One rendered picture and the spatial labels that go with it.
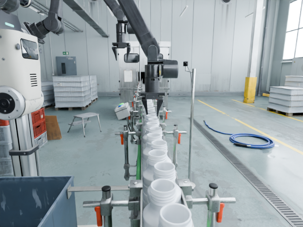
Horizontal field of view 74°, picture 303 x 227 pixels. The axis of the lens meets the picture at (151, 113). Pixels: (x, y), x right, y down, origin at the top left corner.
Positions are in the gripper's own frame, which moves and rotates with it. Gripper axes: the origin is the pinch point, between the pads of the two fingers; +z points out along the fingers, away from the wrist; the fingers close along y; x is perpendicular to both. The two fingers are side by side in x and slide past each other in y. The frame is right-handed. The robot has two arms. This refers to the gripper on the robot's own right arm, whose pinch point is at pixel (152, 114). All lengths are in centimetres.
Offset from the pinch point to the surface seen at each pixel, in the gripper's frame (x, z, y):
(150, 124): -16.3, -0.1, -1.4
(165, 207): -58, 0, -1
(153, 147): -36.7, -0.1, -1.4
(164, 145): -36.8, -0.5, 1.1
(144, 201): -42.6, 9.4, -3.6
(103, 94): 1018, 93, -215
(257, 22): 757, -215, 458
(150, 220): -55, 4, -3
